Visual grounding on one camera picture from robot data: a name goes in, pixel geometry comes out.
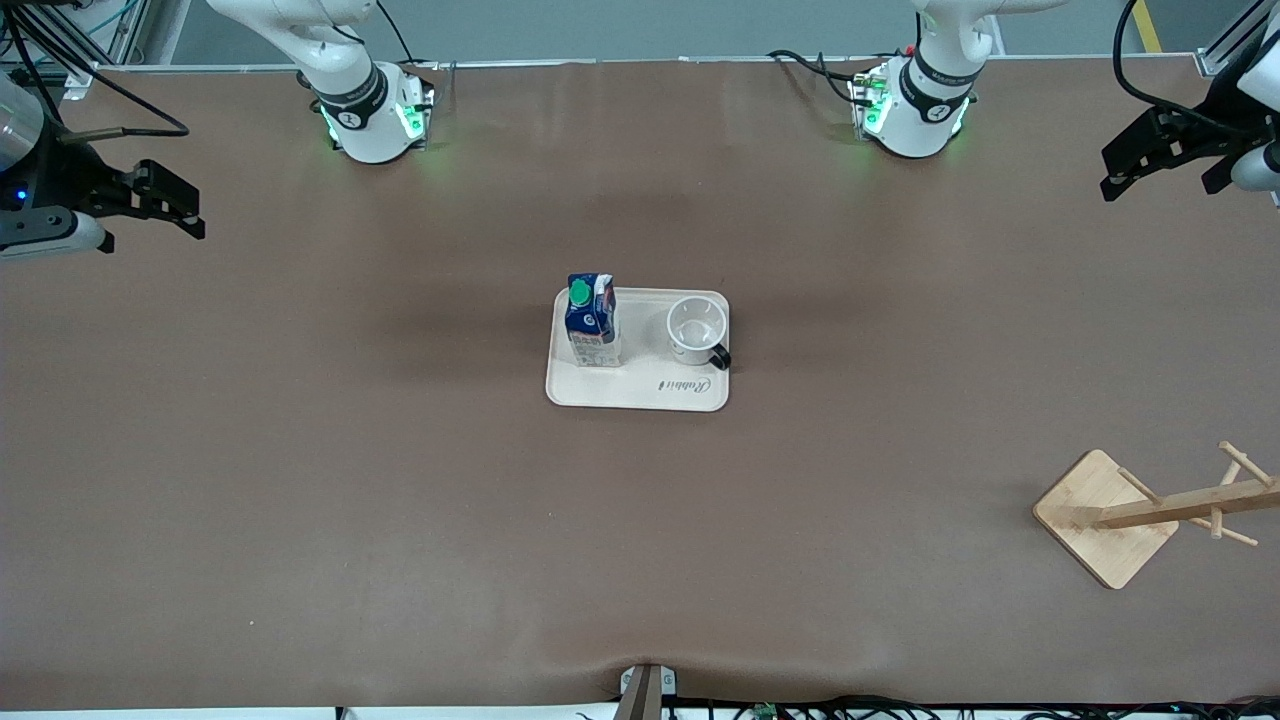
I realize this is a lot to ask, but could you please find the aluminium frame corner post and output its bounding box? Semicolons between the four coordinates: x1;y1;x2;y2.
1194;0;1280;78

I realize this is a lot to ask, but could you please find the black arm base cable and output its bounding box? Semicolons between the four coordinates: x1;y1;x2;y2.
374;0;443;73
767;47;873;103

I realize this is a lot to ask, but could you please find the blue white milk carton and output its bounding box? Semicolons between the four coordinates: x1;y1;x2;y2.
564;272;622;369

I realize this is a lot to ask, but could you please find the black right arm base cable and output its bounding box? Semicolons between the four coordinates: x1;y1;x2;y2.
374;0;443;73

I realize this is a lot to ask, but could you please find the black left arm base cable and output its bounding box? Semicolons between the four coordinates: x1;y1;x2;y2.
767;47;873;103

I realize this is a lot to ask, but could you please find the cream plastic tray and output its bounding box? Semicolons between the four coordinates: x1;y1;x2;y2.
545;287;731;412

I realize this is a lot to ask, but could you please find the metal camera post bracket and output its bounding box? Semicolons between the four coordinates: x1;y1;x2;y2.
614;662;679;720

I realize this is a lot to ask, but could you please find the white smiley cup black handle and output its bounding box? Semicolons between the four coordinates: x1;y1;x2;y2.
666;295;733;372

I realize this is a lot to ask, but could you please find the aluminium frame with cables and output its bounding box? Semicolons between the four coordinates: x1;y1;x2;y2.
0;0;153;103

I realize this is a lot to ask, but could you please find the wooden cup rack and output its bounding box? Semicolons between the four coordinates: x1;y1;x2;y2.
1032;441;1280;591

